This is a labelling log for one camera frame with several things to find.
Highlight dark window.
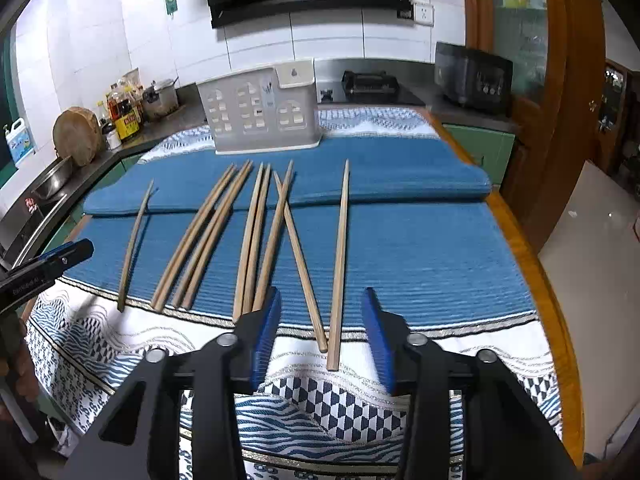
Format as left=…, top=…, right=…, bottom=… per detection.
left=0, top=35, right=16, bottom=173

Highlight grey plastic chopstick holder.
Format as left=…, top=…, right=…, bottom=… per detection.
left=196, top=59, right=325, bottom=155

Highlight steel kitchen counter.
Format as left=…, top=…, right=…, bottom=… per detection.
left=0, top=57, right=521, bottom=271

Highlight black countertop oven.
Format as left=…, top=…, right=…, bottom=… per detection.
left=433, top=41, right=515, bottom=114

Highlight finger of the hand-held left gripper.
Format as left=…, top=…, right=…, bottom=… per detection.
left=20, top=239, right=96, bottom=286

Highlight round wooden chopping board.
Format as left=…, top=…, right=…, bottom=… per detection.
left=52, top=106, right=104, bottom=168

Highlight steel mixing bowl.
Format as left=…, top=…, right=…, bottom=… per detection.
left=31, top=156, right=74, bottom=201

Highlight blue patterned tablecloth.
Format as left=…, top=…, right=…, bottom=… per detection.
left=20, top=199, right=563, bottom=480

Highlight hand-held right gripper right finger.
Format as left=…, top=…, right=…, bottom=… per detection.
left=361, top=287, right=583, bottom=480

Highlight steel pressure cooker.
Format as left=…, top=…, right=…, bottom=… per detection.
left=142, top=77, right=180, bottom=122

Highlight black gas stove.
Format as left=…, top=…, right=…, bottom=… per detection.
left=319, top=70, right=427, bottom=107

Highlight yellow label sauce bottle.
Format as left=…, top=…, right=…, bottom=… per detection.
left=116, top=94, right=142, bottom=141

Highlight person's left hand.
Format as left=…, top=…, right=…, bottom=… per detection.
left=0, top=327, right=42, bottom=413

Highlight row of wooden chopsticks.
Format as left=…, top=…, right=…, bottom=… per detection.
left=116, top=159, right=351, bottom=372

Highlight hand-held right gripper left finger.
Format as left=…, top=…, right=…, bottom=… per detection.
left=60, top=287, right=282, bottom=480

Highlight tan snack packet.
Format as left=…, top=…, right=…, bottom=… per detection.
left=122, top=67, right=144, bottom=97

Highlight wooden framed glass door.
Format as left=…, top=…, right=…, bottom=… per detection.
left=461, top=0, right=607, bottom=253

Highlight white detergent bottle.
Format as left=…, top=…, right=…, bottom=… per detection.
left=3, top=117, right=36, bottom=169

